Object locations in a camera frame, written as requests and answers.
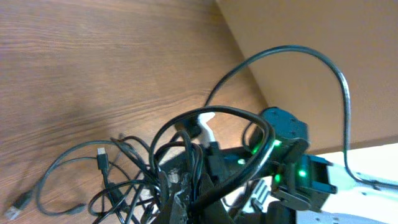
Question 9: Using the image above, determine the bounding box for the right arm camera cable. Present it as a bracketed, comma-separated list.
[203, 45, 398, 190]

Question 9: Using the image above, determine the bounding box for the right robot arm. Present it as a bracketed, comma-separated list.
[154, 106, 397, 223]

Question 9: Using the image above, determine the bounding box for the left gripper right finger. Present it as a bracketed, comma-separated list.
[192, 173, 234, 224]

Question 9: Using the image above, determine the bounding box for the black USB-A cable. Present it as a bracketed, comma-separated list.
[147, 105, 276, 224]

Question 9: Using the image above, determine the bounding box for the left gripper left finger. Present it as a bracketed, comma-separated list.
[155, 171, 190, 224]

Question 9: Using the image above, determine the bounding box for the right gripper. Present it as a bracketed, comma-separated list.
[161, 141, 277, 199]

